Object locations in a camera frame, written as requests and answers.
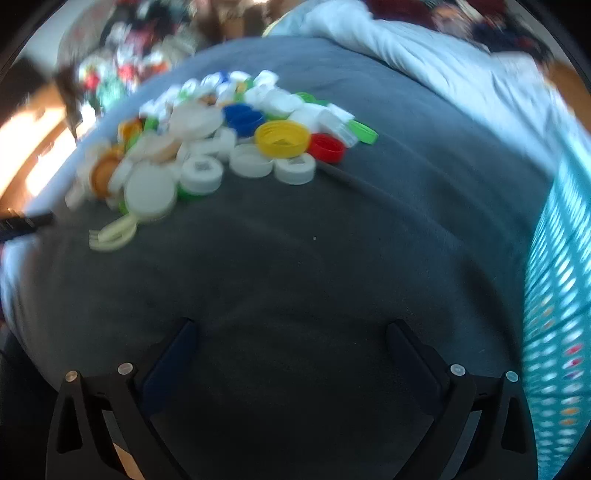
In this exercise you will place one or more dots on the teal woven plastic basket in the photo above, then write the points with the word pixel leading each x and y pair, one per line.
pixel 558 295

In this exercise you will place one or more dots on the cluttered wooden shelf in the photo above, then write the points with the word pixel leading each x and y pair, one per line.
pixel 111 60

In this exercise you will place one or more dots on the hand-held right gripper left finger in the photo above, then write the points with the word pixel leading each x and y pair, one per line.
pixel 171 364

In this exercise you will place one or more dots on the pile of mixed bottle caps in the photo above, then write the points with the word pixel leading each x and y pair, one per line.
pixel 203 138

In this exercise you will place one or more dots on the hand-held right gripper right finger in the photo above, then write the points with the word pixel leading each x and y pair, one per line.
pixel 411 364

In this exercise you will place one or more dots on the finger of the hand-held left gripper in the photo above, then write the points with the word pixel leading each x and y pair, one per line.
pixel 23 224

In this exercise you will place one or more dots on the heap of clothes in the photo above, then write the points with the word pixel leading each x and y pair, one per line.
pixel 466 23

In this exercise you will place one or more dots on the white quilt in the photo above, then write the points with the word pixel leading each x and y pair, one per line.
pixel 443 60

